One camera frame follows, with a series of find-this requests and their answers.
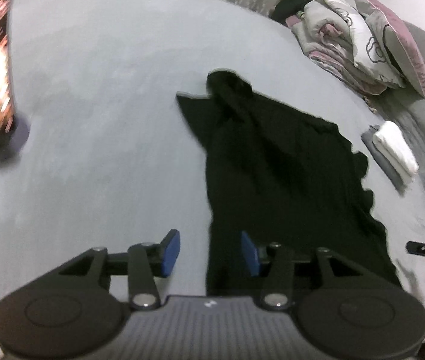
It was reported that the folded grey garment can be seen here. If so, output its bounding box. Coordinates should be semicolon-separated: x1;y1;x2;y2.
361;125;406;195

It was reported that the black item behind quilt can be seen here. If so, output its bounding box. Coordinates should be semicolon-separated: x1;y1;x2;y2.
269;0;307;24

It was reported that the black garment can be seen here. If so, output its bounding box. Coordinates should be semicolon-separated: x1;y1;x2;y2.
177;71;399;296

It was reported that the round grey phone stand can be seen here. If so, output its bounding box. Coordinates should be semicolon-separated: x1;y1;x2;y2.
0;114;30;162

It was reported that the folded pink white quilt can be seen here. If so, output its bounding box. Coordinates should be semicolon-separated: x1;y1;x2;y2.
286;0;405;96

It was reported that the folded white garment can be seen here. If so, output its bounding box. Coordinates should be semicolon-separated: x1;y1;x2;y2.
372;121;419;184

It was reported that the grey bed sheet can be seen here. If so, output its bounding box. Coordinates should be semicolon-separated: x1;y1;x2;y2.
0;0;425;359

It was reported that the pink grey pillow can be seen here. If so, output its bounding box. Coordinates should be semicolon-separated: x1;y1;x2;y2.
355;0;425;98

